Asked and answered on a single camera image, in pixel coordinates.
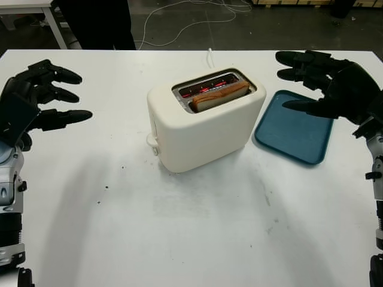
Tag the white two-slot toaster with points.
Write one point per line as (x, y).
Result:
(203, 137)

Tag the black bag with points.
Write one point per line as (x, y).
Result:
(339, 7)

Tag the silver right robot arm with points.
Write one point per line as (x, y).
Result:
(377, 158)

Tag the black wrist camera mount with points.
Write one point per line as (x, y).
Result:
(369, 127)
(16, 119)

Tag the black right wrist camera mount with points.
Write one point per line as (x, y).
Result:
(369, 127)

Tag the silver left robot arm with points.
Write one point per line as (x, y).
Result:
(10, 185)

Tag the blue plastic tray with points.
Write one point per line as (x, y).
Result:
(293, 140)

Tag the person in black trousers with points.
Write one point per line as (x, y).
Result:
(89, 24)

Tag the toast slice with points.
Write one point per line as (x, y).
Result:
(218, 97)

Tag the white desk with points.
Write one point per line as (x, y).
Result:
(24, 5)

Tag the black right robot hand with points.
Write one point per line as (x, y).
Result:
(353, 89)

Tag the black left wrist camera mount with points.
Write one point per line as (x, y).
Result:
(16, 119)

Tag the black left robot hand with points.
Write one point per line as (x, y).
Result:
(21, 86)

